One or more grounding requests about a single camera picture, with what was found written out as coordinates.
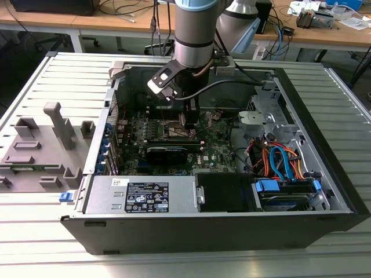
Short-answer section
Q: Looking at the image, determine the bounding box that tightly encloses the CPU socket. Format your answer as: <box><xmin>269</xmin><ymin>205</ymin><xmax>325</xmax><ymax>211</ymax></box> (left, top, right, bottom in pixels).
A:
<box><xmin>162</xmin><ymin>119</ymin><xmax>198</xmax><ymax>141</ymax></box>

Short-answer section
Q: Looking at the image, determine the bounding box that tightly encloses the copper finned CPU cooler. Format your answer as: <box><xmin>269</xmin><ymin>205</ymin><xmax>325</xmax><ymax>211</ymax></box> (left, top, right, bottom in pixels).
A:
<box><xmin>295</xmin><ymin>8</ymin><xmax>317</xmax><ymax>30</ymax></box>

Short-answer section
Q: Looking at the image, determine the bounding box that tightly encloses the black office chair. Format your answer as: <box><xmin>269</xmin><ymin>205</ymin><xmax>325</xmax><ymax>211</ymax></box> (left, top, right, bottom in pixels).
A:
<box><xmin>34</xmin><ymin>31</ymin><xmax>100</xmax><ymax>52</ymax></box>
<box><xmin>143</xmin><ymin>42</ymin><xmax>174</xmax><ymax>56</ymax></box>

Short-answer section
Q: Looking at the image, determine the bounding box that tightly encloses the green motherboard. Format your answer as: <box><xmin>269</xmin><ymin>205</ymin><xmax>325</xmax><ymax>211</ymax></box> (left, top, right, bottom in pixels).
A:
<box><xmin>115</xmin><ymin>108</ymin><xmax>243</xmax><ymax>178</ymax></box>

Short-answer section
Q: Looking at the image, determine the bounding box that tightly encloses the graphics card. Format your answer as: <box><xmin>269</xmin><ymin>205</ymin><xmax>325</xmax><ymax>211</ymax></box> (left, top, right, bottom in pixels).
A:
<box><xmin>144</xmin><ymin>145</ymin><xmax>190</xmax><ymax>166</ymax></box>

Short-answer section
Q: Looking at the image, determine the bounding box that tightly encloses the metal drive cage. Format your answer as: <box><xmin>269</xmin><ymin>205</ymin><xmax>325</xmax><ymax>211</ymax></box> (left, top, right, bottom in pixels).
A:
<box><xmin>237</xmin><ymin>79</ymin><xmax>305</xmax><ymax>137</ymax></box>

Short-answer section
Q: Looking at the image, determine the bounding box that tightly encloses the black rectangular box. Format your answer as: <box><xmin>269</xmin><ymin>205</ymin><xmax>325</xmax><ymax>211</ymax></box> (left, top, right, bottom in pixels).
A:
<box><xmin>256</xmin><ymin>0</ymin><xmax>273</xmax><ymax>35</ymax></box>

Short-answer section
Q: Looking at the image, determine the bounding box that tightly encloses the black drive bay box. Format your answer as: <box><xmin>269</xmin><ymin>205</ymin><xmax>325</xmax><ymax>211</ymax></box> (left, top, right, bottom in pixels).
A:
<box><xmin>193</xmin><ymin>172</ymin><xmax>263</xmax><ymax>214</ymax></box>

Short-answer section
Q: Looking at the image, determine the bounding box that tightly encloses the white printed paper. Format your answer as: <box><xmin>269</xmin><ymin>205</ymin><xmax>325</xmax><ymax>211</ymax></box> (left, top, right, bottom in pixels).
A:
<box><xmin>286</xmin><ymin>0</ymin><xmax>321</xmax><ymax>15</ymax></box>

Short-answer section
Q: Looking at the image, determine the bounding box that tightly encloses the grey power supply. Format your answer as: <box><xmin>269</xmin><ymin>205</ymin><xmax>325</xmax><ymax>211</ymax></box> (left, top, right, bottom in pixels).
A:
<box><xmin>83</xmin><ymin>174</ymin><xmax>203</xmax><ymax>215</ymax></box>

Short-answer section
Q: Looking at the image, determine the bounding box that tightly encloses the hard disk in blue carrier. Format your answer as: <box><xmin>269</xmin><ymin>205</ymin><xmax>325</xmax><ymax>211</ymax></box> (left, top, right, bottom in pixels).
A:
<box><xmin>251</xmin><ymin>178</ymin><xmax>323</xmax><ymax>213</ymax></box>

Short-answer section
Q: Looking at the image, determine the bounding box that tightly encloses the grey metal box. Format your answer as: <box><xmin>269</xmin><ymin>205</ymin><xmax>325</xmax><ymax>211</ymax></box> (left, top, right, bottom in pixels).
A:
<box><xmin>314</xmin><ymin>10</ymin><xmax>334</xmax><ymax>30</ymax></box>

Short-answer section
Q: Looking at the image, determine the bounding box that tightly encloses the wooden desk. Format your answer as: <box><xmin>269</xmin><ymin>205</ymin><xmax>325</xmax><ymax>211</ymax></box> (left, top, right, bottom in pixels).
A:
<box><xmin>0</xmin><ymin>0</ymin><xmax>371</xmax><ymax>54</ymax></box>

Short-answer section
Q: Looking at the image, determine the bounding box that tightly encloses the grey parts rack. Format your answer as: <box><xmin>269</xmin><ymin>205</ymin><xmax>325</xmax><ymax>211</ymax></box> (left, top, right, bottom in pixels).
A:
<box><xmin>0</xmin><ymin>101</ymin><xmax>96</xmax><ymax>193</ymax></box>

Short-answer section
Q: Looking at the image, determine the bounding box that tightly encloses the green circuit card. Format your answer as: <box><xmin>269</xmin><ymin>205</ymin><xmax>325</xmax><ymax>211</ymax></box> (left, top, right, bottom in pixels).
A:
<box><xmin>10</xmin><ymin>164</ymin><xmax>60</xmax><ymax>172</ymax></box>

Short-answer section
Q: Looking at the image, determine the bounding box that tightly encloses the blue flat box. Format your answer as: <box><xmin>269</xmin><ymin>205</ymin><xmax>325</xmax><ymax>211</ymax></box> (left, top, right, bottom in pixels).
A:
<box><xmin>326</xmin><ymin>0</ymin><xmax>363</xmax><ymax>8</ymax></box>

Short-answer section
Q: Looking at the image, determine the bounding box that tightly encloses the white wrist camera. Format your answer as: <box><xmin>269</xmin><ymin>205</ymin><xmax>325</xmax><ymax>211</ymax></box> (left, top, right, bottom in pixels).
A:
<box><xmin>147</xmin><ymin>62</ymin><xmax>180</xmax><ymax>101</ymax></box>

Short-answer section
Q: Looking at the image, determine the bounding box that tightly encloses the black camera cable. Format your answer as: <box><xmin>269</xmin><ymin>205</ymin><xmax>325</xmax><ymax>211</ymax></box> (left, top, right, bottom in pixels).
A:
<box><xmin>170</xmin><ymin>79</ymin><xmax>266</xmax><ymax>101</ymax></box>

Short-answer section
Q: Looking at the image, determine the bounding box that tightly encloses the grey camera bracket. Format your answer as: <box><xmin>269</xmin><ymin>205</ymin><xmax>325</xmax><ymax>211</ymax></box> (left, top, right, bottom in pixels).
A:
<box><xmin>216</xmin><ymin>56</ymin><xmax>236</xmax><ymax>75</ymax></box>

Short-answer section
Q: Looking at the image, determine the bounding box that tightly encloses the orange wire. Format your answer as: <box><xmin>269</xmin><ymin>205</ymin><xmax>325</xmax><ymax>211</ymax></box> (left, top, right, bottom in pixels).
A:
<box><xmin>259</xmin><ymin>141</ymin><xmax>273</xmax><ymax>175</ymax></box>
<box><xmin>282</xmin><ymin>147</ymin><xmax>305</xmax><ymax>180</ymax></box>

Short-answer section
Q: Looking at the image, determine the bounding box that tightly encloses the blue cable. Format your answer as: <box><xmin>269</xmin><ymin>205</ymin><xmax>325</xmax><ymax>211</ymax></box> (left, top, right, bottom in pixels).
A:
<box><xmin>274</xmin><ymin>23</ymin><xmax>288</xmax><ymax>58</ymax></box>

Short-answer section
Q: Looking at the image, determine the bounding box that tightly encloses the blue wire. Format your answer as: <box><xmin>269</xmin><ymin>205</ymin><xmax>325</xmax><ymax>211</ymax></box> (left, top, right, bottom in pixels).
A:
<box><xmin>268</xmin><ymin>146</ymin><xmax>294</xmax><ymax>182</ymax></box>

